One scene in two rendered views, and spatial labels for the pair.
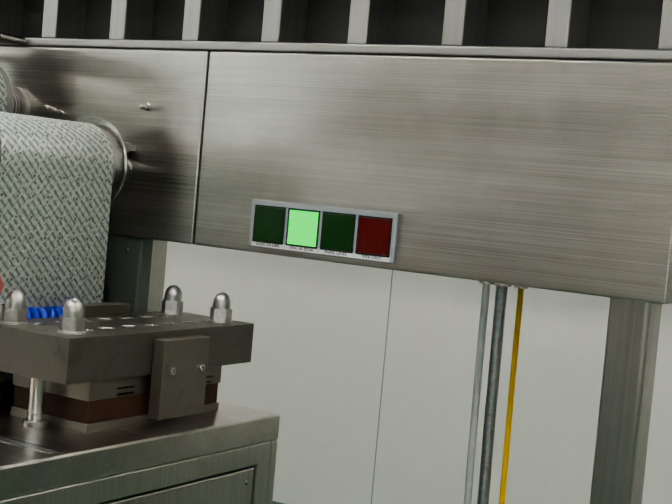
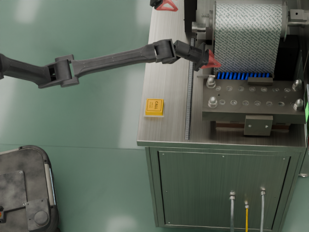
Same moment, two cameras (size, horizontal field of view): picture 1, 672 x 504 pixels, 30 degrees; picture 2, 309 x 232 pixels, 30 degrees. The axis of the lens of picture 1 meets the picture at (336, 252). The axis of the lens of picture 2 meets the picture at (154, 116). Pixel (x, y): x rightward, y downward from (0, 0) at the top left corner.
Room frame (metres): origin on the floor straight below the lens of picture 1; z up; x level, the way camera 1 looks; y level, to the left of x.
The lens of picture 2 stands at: (0.92, -0.78, 2.80)
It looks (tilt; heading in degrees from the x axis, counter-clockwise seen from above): 54 degrees down; 68
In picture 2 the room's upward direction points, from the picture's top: 6 degrees counter-clockwise
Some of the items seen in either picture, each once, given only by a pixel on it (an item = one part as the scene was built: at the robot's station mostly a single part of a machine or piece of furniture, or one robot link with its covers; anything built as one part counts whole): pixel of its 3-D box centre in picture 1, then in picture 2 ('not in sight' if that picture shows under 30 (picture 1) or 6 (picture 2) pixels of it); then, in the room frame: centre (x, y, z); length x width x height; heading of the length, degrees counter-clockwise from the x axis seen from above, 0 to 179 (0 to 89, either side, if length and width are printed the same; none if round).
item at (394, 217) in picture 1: (321, 230); (308, 119); (1.81, 0.02, 1.18); 0.25 x 0.01 x 0.07; 58
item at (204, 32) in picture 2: not in sight; (203, 49); (1.72, 0.58, 1.05); 0.06 x 0.05 x 0.31; 148
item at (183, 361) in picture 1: (180, 376); (258, 125); (1.75, 0.20, 0.96); 0.10 x 0.03 x 0.11; 148
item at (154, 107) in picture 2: not in sight; (154, 107); (1.46, 0.51, 0.91); 0.07 x 0.07 x 0.02; 58
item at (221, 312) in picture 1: (221, 306); (299, 103); (1.89, 0.17, 1.05); 0.04 x 0.04 x 0.04
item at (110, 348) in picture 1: (125, 343); (254, 101); (1.78, 0.29, 1.00); 0.40 x 0.16 x 0.06; 148
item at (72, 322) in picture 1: (72, 315); (213, 101); (1.62, 0.33, 1.05); 0.04 x 0.04 x 0.04
